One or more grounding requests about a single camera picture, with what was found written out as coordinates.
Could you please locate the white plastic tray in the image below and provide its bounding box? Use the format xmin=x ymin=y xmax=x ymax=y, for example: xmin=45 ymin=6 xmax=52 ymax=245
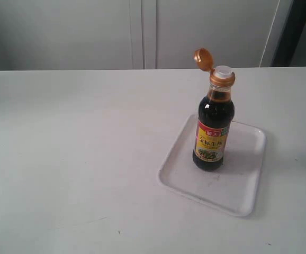
xmin=158 ymin=114 xmax=266 ymax=217

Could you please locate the dark soy sauce bottle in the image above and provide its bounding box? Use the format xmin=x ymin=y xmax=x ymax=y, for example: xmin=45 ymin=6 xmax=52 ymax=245
xmin=192 ymin=48 xmax=236 ymax=171

